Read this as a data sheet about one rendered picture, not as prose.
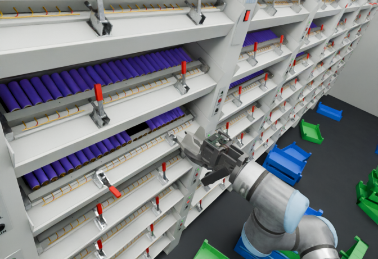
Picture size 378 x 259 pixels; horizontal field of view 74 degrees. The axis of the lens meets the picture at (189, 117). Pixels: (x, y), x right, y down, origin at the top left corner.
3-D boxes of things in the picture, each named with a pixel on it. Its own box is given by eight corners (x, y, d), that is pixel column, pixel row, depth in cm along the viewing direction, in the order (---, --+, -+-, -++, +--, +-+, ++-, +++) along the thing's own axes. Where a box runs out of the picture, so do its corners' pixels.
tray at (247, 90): (272, 90, 147) (289, 73, 138) (212, 127, 105) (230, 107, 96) (248, 66, 152) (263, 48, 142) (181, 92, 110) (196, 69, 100)
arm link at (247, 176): (258, 186, 69) (239, 207, 62) (243, 176, 71) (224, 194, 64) (270, 163, 64) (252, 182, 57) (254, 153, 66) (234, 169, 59)
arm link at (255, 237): (283, 260, 67) (305, 234, 60) (243, 259, 65) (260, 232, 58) (271, 227, 75) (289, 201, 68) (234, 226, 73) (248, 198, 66)
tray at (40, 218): (198, 136, 99) (210, 122, 92) (31, 238, 57) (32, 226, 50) (167, 98, 103) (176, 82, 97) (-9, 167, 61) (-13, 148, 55)
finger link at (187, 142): (179, 123, 72) (206, 138, 69) (176, 139, 75) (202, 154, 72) (173, 127, 70) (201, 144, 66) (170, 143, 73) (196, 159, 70)
